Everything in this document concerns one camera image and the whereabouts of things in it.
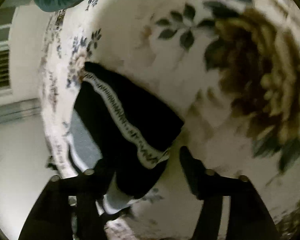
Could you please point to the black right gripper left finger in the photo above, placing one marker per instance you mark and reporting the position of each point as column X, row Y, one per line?
column 66, row 208

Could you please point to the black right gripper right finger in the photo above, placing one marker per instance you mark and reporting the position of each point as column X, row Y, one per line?
column 248, row 216

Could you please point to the black patterned knit sweater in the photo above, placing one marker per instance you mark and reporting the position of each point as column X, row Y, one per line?
column 132, row 129

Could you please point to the striped grey curtain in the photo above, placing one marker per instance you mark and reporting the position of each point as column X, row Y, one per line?
column 19, row 110

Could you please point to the cream floral fleece blanket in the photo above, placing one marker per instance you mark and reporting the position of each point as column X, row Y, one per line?
column 230, row 69

